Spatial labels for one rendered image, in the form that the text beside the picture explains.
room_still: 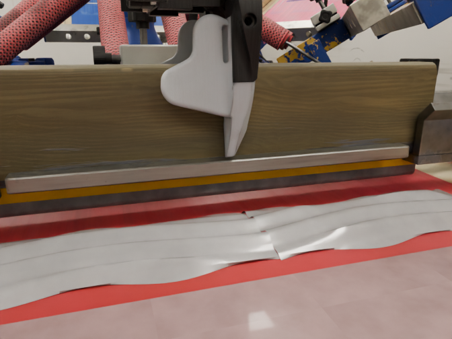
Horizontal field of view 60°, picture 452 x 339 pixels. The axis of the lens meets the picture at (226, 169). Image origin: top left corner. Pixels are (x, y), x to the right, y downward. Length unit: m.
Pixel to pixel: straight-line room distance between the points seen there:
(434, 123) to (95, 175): 0.27
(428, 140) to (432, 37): 2.68
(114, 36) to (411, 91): 0.55
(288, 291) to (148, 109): 0.15
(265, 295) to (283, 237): 0.05
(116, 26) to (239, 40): 0.56
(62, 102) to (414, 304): 0.23
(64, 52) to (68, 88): 4.16
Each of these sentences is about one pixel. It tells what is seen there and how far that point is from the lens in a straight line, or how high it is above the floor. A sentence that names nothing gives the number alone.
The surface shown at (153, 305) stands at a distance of 0.20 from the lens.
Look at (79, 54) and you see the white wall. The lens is 4.42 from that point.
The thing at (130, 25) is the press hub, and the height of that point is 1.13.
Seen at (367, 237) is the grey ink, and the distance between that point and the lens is 0.26.
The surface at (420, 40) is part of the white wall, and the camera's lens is 3.11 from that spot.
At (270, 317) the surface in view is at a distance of 0.19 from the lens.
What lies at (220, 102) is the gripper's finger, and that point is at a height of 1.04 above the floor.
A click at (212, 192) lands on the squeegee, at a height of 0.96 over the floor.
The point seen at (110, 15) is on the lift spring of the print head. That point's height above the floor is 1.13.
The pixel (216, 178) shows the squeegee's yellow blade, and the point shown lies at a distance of 0.30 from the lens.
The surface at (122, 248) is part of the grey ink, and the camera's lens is 0.23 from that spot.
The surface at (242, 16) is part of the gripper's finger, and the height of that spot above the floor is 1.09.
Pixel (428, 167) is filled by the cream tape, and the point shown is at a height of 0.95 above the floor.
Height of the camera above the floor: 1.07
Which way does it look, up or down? 17 degrees down
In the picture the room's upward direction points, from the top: straight up
